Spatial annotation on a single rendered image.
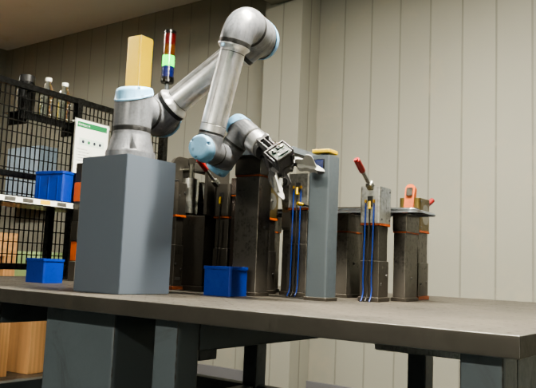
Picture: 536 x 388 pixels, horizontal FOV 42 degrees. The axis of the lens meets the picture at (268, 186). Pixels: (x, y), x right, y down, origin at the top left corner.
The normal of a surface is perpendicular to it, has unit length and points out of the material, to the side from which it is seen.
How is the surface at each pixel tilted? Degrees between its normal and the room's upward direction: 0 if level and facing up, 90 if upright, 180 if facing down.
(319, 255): 90
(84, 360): 90
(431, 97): 90
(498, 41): 90
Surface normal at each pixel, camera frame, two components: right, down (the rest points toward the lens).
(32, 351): 0.87, -0.02
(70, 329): -0.59, -0.11
